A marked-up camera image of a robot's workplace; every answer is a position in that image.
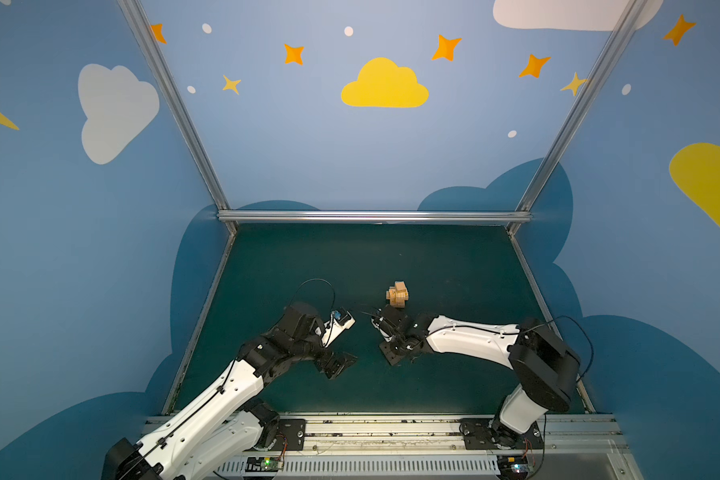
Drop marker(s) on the controller board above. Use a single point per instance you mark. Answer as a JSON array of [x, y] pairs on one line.
[[512, 468], [263, 465]]

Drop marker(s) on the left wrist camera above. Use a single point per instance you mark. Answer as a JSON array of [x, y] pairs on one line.
[[340, 320]]

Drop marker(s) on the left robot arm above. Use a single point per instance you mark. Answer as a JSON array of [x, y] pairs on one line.
[[229, 417]]

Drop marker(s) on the rear horizontal aluminium bar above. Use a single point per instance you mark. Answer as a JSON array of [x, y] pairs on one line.
[[370, 217]]

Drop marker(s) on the diagonal aluminium post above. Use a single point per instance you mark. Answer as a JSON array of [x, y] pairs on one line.
[[137, 21], [613, 49]]

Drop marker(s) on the left controller board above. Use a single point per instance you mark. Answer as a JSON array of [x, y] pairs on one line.
[[263, 465]]

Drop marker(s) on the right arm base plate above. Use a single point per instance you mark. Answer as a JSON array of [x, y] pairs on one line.
[[480, 433]]

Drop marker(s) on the left diagonal aluminium post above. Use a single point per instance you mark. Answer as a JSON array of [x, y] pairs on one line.
[[137, 21]]

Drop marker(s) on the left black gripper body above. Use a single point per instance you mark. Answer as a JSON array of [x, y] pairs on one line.
[[333, 363]]

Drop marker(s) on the wide wood block front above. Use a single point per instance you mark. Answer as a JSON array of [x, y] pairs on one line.
[[396, 295]]

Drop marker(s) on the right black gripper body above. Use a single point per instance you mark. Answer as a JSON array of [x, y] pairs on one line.
[[393, 339]]

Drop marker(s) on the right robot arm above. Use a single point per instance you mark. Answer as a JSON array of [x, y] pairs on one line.
[[546, 367]]

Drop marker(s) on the right diagonal aluminium post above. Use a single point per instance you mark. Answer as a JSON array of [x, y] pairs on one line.
[[613, 49]]

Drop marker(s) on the right controller board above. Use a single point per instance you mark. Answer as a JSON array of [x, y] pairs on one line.
[[512, 468]]

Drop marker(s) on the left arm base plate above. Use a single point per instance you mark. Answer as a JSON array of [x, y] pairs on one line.
[[285, 434]]

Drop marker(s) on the aluminium rail front frame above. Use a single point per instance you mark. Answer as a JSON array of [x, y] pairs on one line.
[[429, 446]]

